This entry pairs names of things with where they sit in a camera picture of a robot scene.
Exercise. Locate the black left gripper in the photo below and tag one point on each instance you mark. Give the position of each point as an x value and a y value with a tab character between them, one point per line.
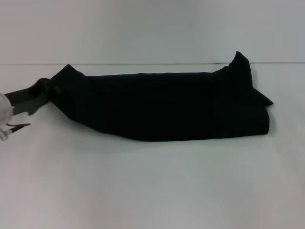
26	99

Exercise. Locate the black shirt with FREE print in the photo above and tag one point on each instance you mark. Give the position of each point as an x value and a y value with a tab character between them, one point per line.
166	107

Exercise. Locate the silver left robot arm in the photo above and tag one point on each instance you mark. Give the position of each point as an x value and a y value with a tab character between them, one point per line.
4	108

